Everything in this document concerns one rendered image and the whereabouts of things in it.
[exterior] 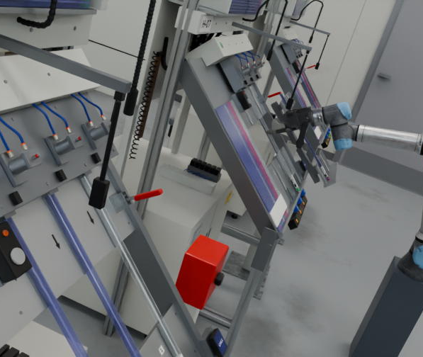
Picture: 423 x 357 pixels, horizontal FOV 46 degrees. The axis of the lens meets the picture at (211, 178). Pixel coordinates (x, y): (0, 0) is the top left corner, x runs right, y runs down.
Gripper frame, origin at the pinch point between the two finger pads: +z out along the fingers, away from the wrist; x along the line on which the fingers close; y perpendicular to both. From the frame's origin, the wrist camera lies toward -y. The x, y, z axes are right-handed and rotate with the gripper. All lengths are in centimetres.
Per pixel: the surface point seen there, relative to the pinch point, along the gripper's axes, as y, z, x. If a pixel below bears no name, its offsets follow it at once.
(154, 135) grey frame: 17, 28, 53
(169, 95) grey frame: 29, 18, 53
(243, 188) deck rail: -10, 2, 49
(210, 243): -15, 6, 82
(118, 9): 62, 29, 49
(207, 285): -24, 6, 93
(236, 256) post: -78, 51, -50
